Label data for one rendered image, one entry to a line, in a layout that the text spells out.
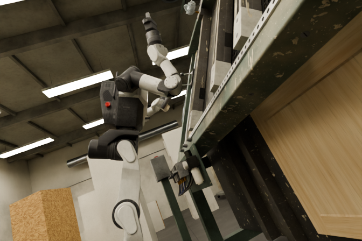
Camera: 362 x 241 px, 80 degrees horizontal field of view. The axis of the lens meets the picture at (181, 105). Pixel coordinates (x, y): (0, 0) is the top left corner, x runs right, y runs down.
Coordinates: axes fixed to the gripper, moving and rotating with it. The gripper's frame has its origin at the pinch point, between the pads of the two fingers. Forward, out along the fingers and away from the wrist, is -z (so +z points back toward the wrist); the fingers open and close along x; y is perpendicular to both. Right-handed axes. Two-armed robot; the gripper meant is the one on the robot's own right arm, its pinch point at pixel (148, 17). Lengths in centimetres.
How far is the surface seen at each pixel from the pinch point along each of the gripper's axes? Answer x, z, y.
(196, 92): 20, 51, 12
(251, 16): -51, 45, 51
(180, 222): 36, 138, -29
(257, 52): -64, 60, 48
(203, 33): 43, 5, 25
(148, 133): 715, 42, -386
